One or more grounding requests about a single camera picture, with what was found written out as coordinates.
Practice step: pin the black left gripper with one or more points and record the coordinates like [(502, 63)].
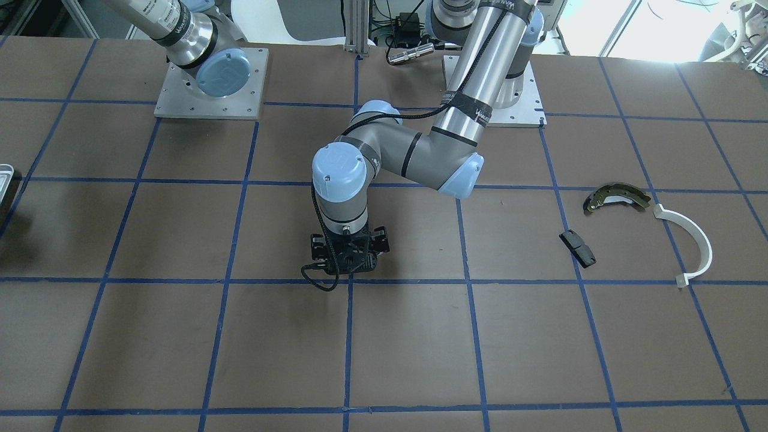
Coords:
[(379, 240)]

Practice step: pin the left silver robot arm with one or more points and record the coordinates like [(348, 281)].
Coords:
[(495, 38)]

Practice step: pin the black brake pad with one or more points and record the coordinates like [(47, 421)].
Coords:
[(579, 250)]

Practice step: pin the aluminium frame post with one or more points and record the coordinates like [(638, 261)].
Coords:
[(356, 20)]

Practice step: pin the silver cylindrical connector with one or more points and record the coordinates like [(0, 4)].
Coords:
[(401, 58)]

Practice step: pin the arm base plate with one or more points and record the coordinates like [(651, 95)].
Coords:
[(522, 105), (180, 97)]

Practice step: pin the olive curved brake shoe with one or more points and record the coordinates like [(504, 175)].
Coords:
[(616, 193)]

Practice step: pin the metal tray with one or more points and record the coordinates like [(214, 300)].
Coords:
[(7, 176)]

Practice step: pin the white curved plastic bracket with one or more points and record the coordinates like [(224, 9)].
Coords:
[(699, 236)]

